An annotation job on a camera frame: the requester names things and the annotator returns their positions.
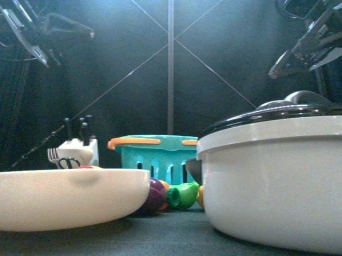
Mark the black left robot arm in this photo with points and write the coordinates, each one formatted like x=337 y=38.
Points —
x=67 y=28

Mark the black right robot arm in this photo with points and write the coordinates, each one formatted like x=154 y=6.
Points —
x=302 y=8

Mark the green toy squash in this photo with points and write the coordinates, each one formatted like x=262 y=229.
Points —
x=187 y=195

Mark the white knife block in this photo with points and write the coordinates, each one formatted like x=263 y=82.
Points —
x=80 y=151

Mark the silver toy fork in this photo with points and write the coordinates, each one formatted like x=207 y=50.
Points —
x=54 y=156

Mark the red toy food piece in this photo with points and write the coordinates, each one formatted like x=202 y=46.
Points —
x=88 y=166

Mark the white cooking pot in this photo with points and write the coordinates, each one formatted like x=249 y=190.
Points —
x=271 y=186

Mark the white round bowl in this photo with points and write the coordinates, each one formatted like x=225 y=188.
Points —
x=67 y=200

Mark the yellow toy food piece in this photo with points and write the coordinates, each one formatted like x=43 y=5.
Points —
x=201 y=196

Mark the orange toy food piece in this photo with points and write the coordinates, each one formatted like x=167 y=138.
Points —
x=165 y=184

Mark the purple toy eggplant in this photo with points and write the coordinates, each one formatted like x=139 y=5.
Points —
x=155 y=198

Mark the grey vertical frame pole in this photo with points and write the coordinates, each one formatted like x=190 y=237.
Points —
x=170 y=66

